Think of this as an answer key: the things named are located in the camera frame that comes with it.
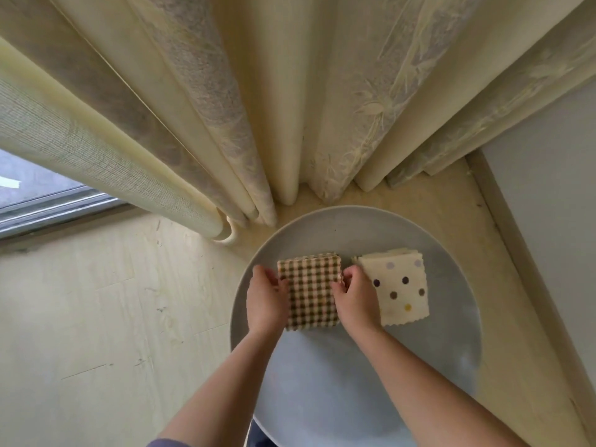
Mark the white round table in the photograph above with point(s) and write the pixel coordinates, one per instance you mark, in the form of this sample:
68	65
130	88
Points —
372	386

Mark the brown checked cloth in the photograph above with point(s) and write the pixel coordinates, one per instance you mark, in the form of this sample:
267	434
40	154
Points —
310	291

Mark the cream polka dot cloths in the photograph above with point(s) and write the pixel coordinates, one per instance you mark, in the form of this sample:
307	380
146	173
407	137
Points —
402	286

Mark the person's left forearm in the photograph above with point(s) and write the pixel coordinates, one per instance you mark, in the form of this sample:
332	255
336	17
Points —
223	395

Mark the person's right hand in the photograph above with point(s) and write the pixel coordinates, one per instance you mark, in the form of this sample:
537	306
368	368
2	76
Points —
359	307

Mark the person's grey sleeve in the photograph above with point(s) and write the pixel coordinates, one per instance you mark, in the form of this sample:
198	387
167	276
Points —
168	443

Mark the white bundled curtain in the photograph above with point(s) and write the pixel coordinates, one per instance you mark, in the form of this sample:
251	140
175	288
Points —
307	88

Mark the person's right forearm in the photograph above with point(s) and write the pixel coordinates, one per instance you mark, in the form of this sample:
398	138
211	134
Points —
433	395

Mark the person's black trouser leg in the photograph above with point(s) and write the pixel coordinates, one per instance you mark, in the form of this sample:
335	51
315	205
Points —
258	436

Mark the person's left hand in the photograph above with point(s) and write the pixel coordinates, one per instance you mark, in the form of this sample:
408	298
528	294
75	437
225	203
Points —
267	304

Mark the white sliding door frame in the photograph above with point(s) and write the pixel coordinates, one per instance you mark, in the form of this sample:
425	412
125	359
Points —
56	211

